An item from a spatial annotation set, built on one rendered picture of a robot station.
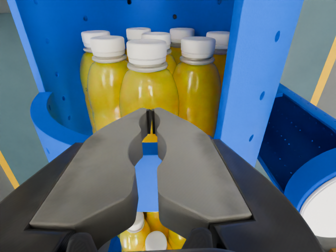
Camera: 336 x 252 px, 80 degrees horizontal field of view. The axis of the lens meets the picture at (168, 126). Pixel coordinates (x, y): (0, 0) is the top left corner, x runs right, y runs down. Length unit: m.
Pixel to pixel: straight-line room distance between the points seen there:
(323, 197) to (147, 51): 0.55
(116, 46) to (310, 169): 0.55
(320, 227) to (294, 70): 1.16
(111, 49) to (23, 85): 1.47
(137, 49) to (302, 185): 0.55
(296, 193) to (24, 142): 1.82
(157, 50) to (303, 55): 1.52
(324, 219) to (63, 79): 0.69
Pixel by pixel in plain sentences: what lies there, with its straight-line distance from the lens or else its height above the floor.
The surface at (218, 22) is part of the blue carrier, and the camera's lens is 0.36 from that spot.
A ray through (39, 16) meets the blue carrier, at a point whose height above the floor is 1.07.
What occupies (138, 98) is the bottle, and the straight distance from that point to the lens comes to 0.20.
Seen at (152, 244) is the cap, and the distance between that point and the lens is 0.42.
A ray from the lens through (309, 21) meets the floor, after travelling 1.64.
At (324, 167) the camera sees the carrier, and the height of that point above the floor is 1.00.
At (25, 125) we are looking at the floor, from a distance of 1.86.
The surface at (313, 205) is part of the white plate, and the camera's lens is 0.65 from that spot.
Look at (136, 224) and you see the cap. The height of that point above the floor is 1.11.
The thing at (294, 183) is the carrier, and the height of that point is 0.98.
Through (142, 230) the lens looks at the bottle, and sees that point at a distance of 0.46.
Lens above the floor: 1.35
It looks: 59 degrees down
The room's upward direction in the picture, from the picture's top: 175 degrees clockwise
